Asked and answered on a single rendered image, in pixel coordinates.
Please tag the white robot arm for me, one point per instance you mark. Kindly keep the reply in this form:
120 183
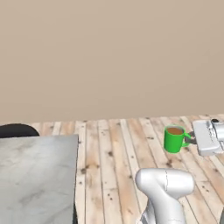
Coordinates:
163 186

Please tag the green mug of coffee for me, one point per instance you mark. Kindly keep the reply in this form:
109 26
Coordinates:
173 141

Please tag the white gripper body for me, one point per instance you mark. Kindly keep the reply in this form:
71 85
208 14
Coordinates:
205 139

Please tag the black round stool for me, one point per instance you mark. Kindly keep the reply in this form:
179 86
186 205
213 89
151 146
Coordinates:
17 130

